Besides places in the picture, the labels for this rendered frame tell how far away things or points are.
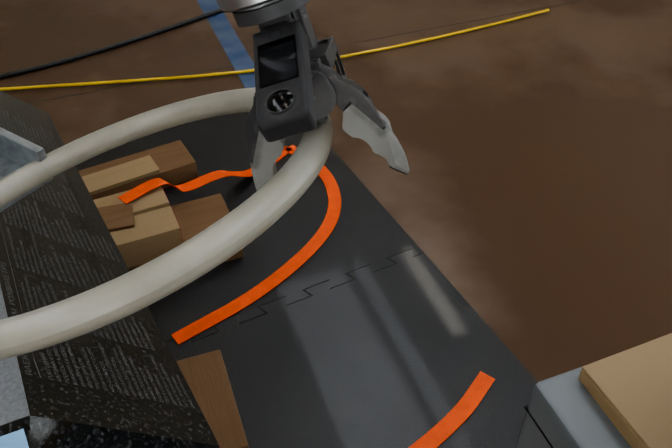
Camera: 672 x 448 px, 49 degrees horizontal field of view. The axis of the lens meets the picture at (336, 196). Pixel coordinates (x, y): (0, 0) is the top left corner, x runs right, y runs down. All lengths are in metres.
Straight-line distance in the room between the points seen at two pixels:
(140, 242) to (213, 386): 0.54
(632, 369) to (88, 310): 0.73
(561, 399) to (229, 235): 0.60
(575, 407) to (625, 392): 0.07
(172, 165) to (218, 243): 2.11
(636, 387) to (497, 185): 1.76
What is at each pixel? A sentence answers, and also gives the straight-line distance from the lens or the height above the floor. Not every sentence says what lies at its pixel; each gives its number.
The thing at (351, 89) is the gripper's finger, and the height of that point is 1.32.
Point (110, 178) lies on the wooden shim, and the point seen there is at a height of 0.10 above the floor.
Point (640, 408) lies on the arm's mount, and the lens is 1.04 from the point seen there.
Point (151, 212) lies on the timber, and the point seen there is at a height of 0.20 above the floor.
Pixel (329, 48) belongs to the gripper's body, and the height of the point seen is 1.34.
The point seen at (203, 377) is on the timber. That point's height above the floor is 0.13.
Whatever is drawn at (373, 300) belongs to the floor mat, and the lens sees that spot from 2.25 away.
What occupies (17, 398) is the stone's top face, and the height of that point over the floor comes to 0.83.
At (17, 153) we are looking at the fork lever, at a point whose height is 1.11.
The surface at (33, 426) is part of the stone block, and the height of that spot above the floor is 0.81.
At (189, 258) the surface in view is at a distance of 0.57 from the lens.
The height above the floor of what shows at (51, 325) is 1.26.
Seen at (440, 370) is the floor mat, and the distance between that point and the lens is 2.10.
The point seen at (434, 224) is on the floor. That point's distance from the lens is 2.53.
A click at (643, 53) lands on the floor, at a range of 3.77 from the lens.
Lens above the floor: 1.68
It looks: 40 degrees down
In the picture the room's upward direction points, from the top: straight up
